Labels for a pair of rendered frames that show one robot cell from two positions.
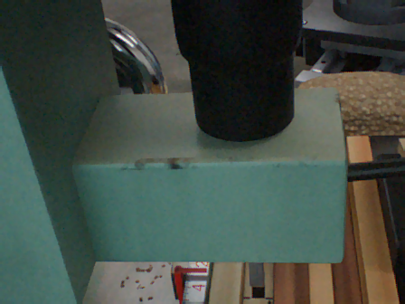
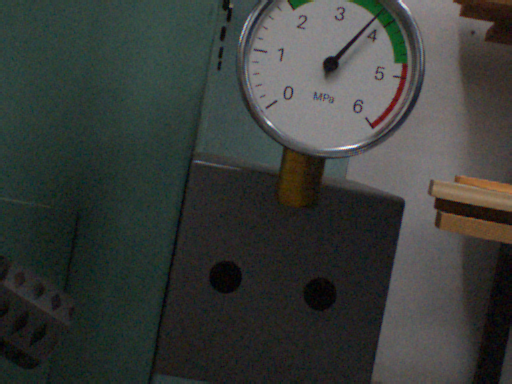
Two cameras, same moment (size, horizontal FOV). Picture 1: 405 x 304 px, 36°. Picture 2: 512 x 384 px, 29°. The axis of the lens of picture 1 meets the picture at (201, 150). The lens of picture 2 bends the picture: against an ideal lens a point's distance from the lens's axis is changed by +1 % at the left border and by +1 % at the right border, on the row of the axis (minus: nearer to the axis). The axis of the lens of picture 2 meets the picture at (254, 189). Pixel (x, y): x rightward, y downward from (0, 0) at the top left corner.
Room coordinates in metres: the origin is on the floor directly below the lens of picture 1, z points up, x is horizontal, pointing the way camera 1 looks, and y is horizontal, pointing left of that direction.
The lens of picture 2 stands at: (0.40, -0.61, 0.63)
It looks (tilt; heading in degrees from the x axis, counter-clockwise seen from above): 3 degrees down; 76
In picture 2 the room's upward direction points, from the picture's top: 11 degrees clockwise
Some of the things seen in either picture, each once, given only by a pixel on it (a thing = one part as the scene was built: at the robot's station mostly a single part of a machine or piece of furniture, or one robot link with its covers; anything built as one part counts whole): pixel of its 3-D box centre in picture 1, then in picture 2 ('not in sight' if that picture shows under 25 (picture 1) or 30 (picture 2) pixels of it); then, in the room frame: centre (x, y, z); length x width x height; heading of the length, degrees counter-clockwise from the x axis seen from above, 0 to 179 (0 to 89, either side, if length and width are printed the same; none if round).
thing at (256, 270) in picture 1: (255, 252); not in sight; (0.28, -0.02, 0.97); 0.01 x 0.01 x 0.05; 80
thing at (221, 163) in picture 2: not in sight; (274, 264); (0.51, -0.21, 0.58); 0.12 x 0.08 x 0.08; 80
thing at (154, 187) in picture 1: (215, 183); not in sight; (0.28, -0.01, 1.03); 0.14 x 0.07 x 0.09; 80
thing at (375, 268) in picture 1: (365, 249); not in sight; (0.30, -0.10, 0.94); 0.16 x 0.02 x 0.08; 170
